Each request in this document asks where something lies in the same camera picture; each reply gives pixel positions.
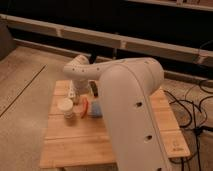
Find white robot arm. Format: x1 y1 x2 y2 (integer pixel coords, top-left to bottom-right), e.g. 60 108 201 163
63 55 172 171

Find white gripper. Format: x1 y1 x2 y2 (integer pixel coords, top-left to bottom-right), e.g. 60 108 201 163
68 80 89 104

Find black floor cables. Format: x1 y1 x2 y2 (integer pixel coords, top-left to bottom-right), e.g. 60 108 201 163
162 78 213 171

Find red chili pepper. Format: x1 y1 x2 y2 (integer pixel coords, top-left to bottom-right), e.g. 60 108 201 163
80 97 89 118

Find small dark brown object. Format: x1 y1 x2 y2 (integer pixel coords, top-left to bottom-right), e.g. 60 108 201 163
90 81 98 97

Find blue sponge block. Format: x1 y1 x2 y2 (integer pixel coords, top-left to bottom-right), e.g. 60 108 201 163
91 101 102 117

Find wooden board table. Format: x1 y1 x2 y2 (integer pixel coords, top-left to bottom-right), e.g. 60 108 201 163
40 80 190 168

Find metal shelf rail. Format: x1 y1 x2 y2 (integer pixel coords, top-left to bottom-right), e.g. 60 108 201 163
0 13 213 67

